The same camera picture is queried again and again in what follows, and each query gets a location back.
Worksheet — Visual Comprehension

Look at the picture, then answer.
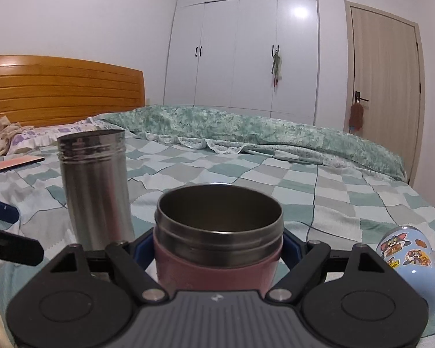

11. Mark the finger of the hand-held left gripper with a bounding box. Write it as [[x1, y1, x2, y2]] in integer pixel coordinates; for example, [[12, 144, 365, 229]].
[[0, 194, 20, 224], [0, 225, 45, 266]]

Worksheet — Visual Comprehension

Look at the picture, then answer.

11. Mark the pink flat book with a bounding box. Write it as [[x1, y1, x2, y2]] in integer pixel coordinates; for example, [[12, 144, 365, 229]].
[[0, 155, 46, 177]]

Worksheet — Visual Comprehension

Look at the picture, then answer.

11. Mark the brown plush pendant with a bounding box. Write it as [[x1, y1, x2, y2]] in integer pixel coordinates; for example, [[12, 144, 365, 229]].
[[349, 103, 365, 135]]

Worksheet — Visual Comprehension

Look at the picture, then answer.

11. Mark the white wardrobe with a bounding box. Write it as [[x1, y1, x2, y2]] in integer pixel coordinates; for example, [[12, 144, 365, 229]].
[[163, 0, 320, 126]]

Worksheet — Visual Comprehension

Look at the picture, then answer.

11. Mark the purple floral pillow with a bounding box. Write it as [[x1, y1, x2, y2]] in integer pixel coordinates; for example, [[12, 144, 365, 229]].
[[8, 122, 102, 153]]

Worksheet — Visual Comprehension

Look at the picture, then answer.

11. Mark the light wooden door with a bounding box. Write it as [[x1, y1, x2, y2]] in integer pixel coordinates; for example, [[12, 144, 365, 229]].
[[344, 0, 426, 189]]

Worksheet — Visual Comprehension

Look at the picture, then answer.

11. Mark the wooden headboard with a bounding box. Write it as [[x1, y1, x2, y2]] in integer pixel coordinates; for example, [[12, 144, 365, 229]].
[[0, 55, 146, 128]]

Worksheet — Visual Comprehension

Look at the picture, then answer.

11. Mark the checkered bed sheet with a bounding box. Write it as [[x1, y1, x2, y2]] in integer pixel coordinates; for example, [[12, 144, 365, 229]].
[[0, 130, 435, 348]]

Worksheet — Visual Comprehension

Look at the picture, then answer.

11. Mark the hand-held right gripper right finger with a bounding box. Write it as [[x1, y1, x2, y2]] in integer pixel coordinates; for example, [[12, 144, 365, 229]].
[[267, 233, 389, 302]]

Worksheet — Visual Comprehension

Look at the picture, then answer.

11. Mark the green hanging ornament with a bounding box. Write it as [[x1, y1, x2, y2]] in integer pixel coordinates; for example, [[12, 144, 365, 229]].
[[270, 51, 285, 88]]

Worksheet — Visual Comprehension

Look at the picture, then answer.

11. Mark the pink steel cup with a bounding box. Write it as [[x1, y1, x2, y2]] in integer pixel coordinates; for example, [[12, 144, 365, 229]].
[[153, 184, 285, 294]]

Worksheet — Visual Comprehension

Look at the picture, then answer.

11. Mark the green floral quilt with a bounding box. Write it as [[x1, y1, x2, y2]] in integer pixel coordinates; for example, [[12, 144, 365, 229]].
[[88, 104, 409, 182]]

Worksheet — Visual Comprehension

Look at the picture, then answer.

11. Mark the tall stainless steel cup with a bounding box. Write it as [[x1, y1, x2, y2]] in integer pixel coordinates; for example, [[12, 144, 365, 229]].
[[57, 129, 136, 251]]

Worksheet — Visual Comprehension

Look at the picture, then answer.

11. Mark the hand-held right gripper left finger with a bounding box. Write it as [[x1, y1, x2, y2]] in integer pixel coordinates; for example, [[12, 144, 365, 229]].
[[49, 228, 166, 304]]

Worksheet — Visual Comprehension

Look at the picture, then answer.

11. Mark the blue cartoon sticker cup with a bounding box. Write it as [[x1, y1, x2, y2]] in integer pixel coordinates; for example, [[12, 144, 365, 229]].
[[376, 225, 435, 316]]

